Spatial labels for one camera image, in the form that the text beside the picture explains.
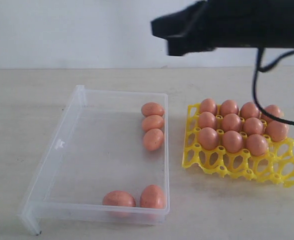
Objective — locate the clear plastic container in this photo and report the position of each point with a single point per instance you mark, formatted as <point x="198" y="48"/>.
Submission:
<point x="97" y="148"/>

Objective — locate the yellow plastic egg tray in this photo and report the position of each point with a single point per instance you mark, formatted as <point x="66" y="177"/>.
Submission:
<point x="276" y="166"/>

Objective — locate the brown egg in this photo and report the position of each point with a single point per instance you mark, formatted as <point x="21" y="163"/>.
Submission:
<point x="257" y="145"/>
<point x="153" y="139"/>
<point x="208" y="138"/>
<point x="119" y="198"/>
<point x="152" y="197"/>
<point x="207" y="119"/>
<point x="249" y="110"/>
<point x="274" y="110"/>
<point x="232" y="141"/>
<point x="277" y="131"/>
<point x="252" y="126"/>
<point x="152" y="122"/>
<point x="152" y="108"/>
<point x="229" y="107"/>
<point x="208" y="105"/>
<point x="231" y="122"/>

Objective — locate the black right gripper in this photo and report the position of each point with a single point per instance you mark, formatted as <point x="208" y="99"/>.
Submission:
<point x="227" y="24"/>

